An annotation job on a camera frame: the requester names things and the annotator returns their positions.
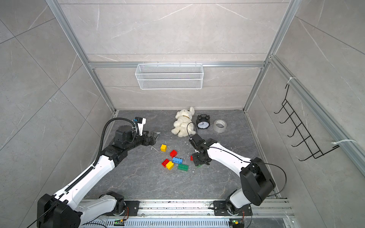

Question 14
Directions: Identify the yellow square lego brick top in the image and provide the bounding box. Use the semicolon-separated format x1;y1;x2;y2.
160;144;167;152

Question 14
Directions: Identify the yellow square lego brick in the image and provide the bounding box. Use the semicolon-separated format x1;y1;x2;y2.
166;161;174;170
160;144;167;152

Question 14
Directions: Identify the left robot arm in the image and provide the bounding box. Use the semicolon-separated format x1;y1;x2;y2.
36;125;160;228

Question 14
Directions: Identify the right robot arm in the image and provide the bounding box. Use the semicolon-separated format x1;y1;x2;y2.
189;137;276;214

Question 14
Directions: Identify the dark green long lego brick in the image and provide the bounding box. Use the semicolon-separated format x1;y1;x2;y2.
177;164;189;172

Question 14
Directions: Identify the blue long lego brick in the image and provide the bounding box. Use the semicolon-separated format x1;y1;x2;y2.
172;157;183;164

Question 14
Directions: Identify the red square lego brick top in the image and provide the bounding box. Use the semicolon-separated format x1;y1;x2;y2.
170;150;178;158

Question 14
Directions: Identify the red square lego brick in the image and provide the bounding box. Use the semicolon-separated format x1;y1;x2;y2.
170;150;178;158
162;159;170;168

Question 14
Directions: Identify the red square lego brick bottom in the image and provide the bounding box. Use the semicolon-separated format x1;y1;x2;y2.
162;159;170;168

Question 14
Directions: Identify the yellow square lego brick bottom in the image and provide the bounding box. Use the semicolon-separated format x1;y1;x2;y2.
166;161;174;170

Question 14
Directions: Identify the white plush dog toy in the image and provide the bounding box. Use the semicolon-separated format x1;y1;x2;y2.
171;107;196;137

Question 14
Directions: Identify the clear tape roll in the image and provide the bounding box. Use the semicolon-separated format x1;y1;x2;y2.
213;119;227;133

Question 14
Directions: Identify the black alarm clock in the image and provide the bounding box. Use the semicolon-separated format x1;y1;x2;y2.
196;114;210;129

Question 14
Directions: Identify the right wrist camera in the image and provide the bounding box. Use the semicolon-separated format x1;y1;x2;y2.
189;134;204;150

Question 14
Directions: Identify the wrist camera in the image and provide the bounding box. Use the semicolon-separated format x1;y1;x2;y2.
134;117;146;136
189;134;204;150

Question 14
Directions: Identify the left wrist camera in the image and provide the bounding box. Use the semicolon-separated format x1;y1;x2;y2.
134;117;146;136

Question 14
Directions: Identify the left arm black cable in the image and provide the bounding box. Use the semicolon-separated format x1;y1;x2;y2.
27;117;140;228

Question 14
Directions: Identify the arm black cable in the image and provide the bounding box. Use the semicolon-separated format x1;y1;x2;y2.
186;122;288;198
27;117;140;228

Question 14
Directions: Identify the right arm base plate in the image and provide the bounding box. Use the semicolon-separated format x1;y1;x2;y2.
209;200;252;216

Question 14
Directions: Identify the white wire mesh basket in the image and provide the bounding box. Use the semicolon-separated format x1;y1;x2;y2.
135;63;204;90

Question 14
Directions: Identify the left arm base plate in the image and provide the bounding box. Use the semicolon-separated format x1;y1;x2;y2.
104;200;140;217

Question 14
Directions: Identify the aluminium mounting rail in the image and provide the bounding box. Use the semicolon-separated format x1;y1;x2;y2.
56;199;296;219

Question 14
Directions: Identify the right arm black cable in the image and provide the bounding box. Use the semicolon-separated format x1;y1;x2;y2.
186;122;288;198

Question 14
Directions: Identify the black wire hook rack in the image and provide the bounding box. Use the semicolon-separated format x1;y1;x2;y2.
274;84;340;162

